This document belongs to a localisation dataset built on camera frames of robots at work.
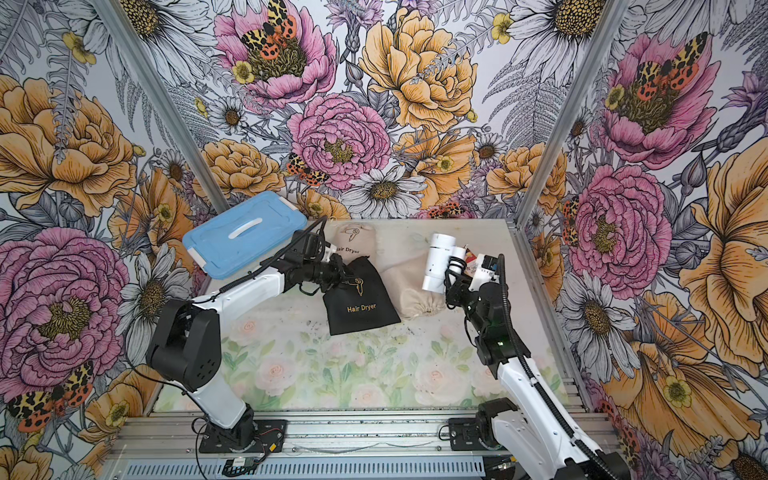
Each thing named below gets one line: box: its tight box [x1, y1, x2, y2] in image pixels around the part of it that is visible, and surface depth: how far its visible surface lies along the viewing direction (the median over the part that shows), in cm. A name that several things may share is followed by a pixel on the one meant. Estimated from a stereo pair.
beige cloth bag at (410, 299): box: [380, 251, 447, 320], surface depth 93 cm
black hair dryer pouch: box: [322, 256, 401, 336], surface depth 85 cm
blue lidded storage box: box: [183, 190, 308, 281], surface depth 96 cm
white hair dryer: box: [422, 233, 466, 294], surface depth 82 cm
